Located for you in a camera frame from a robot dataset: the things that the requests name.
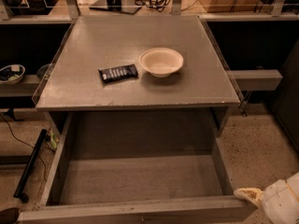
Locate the white bowl with items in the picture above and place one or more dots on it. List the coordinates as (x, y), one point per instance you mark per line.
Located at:
(11, 74)

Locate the green object on floor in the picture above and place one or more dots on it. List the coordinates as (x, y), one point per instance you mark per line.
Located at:
(52, 142)

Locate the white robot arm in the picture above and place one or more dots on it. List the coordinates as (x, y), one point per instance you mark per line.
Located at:
(279, 201)

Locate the white paper bowl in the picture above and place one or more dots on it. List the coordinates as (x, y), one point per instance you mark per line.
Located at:
(161, 62)

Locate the black monitor stand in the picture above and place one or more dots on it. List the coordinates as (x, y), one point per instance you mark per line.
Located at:
(121, 6)

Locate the black bar on floor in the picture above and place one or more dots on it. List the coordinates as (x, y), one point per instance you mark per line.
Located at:
(19, 191)

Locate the dark shoe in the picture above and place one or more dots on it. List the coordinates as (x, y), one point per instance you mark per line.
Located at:
(9, 216)

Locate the grey top drawer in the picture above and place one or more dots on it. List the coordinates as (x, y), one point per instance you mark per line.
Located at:
(154, 167)

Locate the black snack bar wrapper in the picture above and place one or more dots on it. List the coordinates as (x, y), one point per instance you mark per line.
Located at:
(118, 73)

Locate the dark bowl on shelf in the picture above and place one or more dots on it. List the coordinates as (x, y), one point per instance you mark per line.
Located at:
(45, 71)

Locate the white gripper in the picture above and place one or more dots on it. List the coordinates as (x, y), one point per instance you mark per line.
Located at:
(277, 201)

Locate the grey drawer cabinet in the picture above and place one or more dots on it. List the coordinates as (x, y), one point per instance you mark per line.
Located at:
(185, 104)

